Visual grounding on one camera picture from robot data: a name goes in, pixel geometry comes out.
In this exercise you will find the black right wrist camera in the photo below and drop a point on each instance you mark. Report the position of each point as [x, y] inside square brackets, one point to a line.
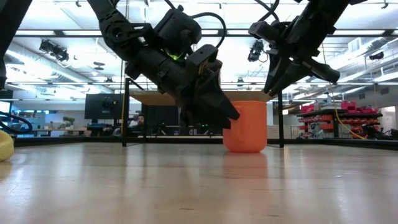
[262, 31]

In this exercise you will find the rack with red bins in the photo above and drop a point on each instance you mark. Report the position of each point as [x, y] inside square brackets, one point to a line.
[342, 116]

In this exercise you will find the black ceiling spotlight cluster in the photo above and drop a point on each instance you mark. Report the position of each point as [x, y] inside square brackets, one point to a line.
[54, 51]

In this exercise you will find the small potted plant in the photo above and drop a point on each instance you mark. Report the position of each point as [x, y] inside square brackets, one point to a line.
[67, 122]

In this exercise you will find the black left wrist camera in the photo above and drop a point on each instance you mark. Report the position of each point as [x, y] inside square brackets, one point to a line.
[178, 31]

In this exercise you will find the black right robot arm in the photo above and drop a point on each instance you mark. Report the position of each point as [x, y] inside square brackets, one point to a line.
[323, 15]

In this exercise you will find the orange plastic cup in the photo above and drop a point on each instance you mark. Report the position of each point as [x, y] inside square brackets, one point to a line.
[248, 133]

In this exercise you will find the black metal rig frame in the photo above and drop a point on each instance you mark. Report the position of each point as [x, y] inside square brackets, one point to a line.
[186, 140]

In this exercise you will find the large black panel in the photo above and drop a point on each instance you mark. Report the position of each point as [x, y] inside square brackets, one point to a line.
[161, 115]

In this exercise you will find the black hanging camera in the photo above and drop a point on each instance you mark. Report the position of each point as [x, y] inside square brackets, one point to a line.
[256, 51]

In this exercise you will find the black computer monitor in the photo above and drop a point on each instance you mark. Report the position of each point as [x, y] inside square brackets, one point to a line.
[102, 105]

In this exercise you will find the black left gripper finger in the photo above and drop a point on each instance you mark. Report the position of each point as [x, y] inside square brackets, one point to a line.
[214, 102]
[211, 125]

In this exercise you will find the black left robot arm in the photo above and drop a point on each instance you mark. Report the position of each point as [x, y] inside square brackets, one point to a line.
[124, 31]

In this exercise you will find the yellow cloth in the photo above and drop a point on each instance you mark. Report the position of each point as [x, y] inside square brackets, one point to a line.
[5, 146]

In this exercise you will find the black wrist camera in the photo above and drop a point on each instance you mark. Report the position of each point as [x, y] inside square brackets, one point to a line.
[178, 31]
[262, 31]

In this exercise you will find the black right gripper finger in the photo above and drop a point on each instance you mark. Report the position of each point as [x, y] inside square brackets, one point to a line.
[290, 76]
[276, 68]

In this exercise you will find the person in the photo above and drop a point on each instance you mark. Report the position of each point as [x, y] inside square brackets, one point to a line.
[140, 119]

